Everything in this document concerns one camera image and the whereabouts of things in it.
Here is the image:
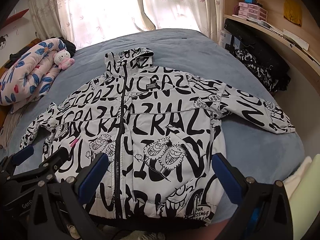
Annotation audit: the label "white black graffiti print jacket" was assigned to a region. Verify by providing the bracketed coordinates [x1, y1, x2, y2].
[20, 48, 295, 224]

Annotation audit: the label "black white patterned clothes pile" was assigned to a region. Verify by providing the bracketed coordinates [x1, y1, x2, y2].
[224, 19, 291, 95]

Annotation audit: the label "white fluffy cloth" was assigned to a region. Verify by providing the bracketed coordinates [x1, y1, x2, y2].
[283, 154, 320, 240]

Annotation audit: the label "grey-blue fleece bed blanket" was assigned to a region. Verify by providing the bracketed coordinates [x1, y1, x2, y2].
[0, 28, 306, 223]

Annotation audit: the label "hello kitty plush toy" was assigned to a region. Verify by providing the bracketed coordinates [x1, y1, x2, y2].
[53, 49, 75, 70]

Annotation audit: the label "black knit garment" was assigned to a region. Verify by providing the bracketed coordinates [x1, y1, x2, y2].
[59, 37, 76, 57]

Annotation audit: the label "left floral sheer curtain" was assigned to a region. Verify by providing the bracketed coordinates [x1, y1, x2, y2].
[27, 0, 84, 49]

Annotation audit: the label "floral sheer curtain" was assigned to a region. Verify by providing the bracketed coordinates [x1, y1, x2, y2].
[27, 0, 84, 49]
[135, 0, 224, 43]

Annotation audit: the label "papers on shelf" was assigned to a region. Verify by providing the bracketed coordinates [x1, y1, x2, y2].
[247, 17, 309, 51]

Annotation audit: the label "white cardboard box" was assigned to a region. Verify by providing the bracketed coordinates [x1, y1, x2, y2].
[218, 30, 232, 50]

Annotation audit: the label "yellow cloth on shelf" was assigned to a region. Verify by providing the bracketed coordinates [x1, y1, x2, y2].
[283, 0, 302, 27]

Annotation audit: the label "pink mini drawer box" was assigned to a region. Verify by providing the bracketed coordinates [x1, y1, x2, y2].
[238, 2, 268, 21]

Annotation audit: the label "right floral sheer curtain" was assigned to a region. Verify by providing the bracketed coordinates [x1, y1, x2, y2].
[135, 0, 224, 43]

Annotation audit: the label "cartoon face wall sticker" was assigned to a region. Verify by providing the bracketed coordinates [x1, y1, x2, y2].
[0, 34, 8, 50]

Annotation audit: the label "red wall shelf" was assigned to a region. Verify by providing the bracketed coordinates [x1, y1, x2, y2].
[2, 9, 29, 28]

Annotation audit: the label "wooden wall shelf unit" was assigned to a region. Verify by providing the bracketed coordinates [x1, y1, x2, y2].
[224, 0, 319, 92]

